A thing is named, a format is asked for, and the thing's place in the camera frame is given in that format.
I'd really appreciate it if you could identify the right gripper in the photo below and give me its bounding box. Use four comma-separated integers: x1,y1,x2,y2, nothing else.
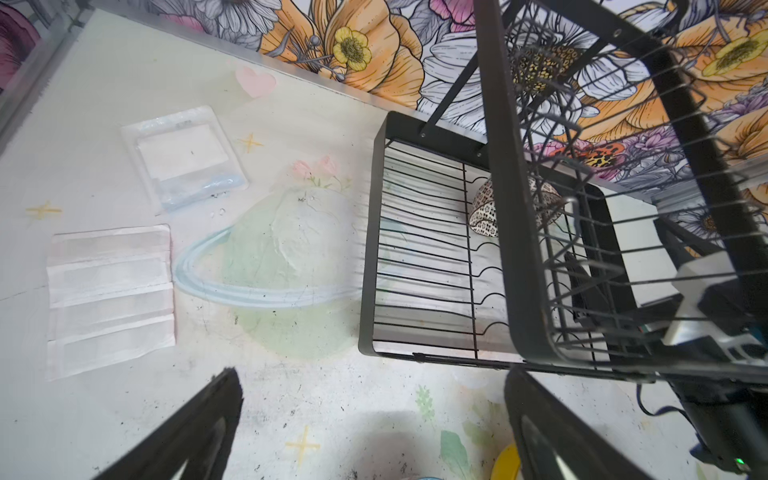
563,215,767,360

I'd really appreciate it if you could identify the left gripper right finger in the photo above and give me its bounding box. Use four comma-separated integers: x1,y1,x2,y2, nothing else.
504,367,649,479

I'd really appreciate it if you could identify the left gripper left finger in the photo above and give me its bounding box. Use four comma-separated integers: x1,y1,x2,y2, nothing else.
97,367,243,479

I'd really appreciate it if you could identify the black white patterned bowl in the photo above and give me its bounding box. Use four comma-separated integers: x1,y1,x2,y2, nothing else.
468,177,567,238

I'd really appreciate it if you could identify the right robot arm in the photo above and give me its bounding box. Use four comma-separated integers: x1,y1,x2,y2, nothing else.
562,219,767,479

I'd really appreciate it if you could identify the yellow bowl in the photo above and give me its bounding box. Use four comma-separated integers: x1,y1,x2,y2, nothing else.
490,444,521,480

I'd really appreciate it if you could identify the clear ribbed plastic packet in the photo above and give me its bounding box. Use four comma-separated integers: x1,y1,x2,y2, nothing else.
46,225,176,380

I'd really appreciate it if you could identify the clear square plastic packet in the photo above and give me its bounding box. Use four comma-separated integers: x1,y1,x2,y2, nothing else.
120,105,249,215

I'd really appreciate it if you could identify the black wire dish rack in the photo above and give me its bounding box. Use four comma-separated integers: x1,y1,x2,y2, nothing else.
359,1,767,384

